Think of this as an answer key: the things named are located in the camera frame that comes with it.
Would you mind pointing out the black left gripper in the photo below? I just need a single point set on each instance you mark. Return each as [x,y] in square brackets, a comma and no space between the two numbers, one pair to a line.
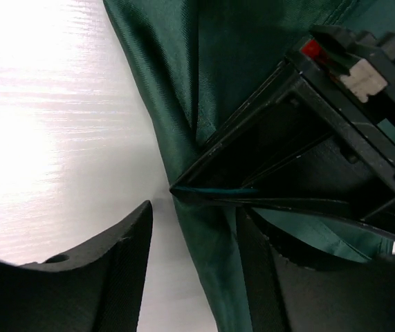
[316,138]

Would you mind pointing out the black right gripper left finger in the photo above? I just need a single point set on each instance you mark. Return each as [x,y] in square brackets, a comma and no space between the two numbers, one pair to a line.
[95,286]

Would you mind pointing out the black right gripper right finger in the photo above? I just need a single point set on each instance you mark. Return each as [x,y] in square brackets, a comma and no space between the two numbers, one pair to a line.
[292,286]

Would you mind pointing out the dark green cloth napkin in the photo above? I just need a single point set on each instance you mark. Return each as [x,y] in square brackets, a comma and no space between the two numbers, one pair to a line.
[194,63]

